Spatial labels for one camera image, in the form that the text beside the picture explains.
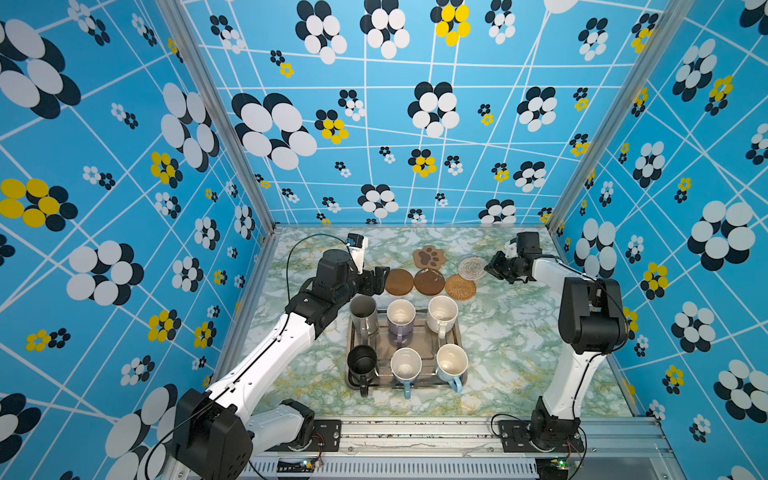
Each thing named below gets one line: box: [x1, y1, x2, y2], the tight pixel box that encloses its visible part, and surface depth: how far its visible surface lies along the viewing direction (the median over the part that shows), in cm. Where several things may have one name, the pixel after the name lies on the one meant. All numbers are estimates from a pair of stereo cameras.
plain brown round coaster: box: [384, 268, 414, 296], surface depth 104 cm
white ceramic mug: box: [427, 295, 459, 340], surface depth 91 cm
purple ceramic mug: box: [386, 299, 416, 344], surface depth 91 cm
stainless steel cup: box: [350, 294, 379, 337], surface depth 89 cm
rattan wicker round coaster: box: [445, 274, 477, 301], surface depth 104 cm
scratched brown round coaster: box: [414, 268, 445, 296], surface depth 104 cm
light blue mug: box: [390, 347, 423, 400], surface depth 79 cm
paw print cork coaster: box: [413, 246, 446, 270], surface depth 113 cm
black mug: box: [347, 344, 377, 397], surface depth 80 cm
